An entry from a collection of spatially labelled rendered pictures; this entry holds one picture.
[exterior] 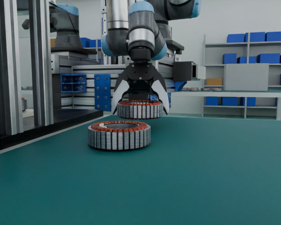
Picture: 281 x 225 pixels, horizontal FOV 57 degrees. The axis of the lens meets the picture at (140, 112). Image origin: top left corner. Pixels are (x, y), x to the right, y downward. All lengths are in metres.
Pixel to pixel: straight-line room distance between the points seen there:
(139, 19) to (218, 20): 6.63
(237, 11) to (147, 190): 7.23
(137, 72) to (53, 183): 0.42
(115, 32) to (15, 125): 0.51
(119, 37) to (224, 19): 6.55
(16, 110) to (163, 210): 0.36
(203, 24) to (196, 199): 7.13
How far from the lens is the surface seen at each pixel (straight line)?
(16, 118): 0.53
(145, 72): 0.67
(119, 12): 0.91
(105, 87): 1.26
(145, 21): 0.77
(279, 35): 6.92
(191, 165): 0.37
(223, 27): 7.34
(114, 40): 0.90
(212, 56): 7.23
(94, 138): 0.44
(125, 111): 0.59
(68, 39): 1.43
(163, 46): 0.87
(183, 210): 0.25
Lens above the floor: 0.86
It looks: 7 degrees down
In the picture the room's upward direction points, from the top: straight up
